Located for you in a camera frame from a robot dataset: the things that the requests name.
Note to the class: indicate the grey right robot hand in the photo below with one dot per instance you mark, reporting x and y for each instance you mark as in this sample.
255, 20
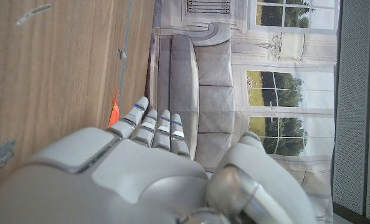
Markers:
126, 180

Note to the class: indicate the printed living room backdrop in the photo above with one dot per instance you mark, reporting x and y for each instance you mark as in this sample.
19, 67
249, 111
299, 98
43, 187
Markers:
266, 46

